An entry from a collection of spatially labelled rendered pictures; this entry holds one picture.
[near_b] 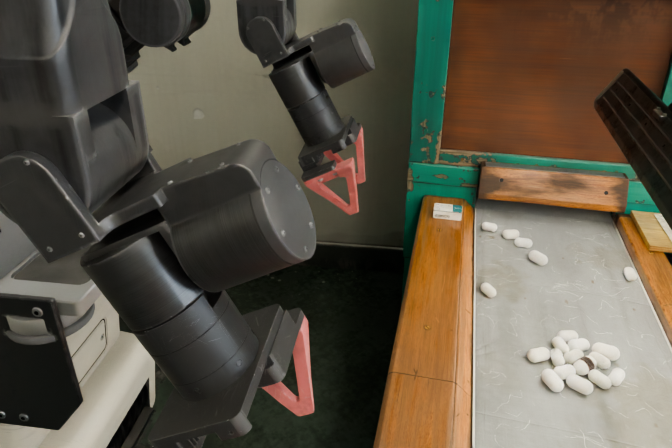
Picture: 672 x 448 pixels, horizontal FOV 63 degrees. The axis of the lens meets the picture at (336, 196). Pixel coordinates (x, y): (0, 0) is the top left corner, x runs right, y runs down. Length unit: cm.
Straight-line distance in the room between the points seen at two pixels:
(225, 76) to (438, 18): 115
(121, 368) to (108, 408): 6
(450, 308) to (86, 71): 75
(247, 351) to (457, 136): 97
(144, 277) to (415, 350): 59
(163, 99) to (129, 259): 199
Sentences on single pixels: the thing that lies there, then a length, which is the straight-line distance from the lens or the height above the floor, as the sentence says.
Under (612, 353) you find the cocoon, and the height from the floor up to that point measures 76.
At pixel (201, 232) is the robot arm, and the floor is 119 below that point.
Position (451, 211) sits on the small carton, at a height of 79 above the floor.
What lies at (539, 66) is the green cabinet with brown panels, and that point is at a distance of 123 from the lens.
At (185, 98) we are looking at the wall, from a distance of 225.
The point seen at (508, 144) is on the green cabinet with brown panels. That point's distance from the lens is 127.
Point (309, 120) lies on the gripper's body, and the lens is 70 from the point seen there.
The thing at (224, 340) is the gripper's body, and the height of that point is 111.
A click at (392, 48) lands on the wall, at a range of 202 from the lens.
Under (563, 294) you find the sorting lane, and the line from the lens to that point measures 107.
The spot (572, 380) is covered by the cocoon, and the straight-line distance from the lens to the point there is 88.
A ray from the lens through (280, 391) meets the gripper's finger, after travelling 45.
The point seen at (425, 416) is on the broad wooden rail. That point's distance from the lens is 77.
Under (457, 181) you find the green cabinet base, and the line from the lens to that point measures 129.
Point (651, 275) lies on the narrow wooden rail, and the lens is 115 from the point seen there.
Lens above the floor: 133
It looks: 26 degrees down
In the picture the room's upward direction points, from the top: straight up
